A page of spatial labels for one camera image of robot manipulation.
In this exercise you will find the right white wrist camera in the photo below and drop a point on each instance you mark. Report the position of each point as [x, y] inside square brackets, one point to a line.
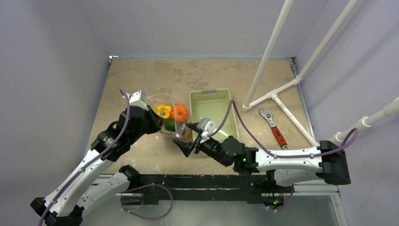
[206, 127]

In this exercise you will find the yellow bell pepper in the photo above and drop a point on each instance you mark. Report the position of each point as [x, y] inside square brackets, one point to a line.
[164, 111]

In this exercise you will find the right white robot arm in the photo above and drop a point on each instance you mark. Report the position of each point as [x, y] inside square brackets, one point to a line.
[287, 167]

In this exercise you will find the green orange mango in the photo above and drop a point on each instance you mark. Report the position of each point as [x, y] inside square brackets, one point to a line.
[169, 124]

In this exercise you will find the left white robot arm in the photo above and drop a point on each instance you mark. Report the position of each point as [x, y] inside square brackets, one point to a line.
[67, 205]

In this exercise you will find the metal adjustable wrench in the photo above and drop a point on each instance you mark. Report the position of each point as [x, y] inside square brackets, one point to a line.
[275, 130]

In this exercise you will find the white pipe frame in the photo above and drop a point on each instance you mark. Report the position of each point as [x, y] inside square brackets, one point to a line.
[364, 123]

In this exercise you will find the clear pink zip bag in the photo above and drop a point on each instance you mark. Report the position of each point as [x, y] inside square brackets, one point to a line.
[181, 132]

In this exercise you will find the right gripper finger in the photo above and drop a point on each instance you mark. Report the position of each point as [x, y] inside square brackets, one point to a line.
[193, 126]
[186, 147]

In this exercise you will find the small orange pumpkin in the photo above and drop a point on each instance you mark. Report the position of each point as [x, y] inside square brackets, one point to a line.
[179, 113]

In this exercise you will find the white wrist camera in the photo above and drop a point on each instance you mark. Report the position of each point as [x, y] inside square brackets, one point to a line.
[138, 99]
[206, 127]

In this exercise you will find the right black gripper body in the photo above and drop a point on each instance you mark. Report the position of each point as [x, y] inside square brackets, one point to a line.
[195, 142]

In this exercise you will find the black base frame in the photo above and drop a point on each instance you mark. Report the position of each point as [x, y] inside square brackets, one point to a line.
[254, 189]

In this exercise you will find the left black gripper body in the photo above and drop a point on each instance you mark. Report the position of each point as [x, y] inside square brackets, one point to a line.
[148, 125]

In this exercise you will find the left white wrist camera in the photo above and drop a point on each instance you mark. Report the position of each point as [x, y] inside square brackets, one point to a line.
[138, 99]

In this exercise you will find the green plastic basket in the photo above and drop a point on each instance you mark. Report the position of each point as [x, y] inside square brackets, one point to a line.
[213, 104]

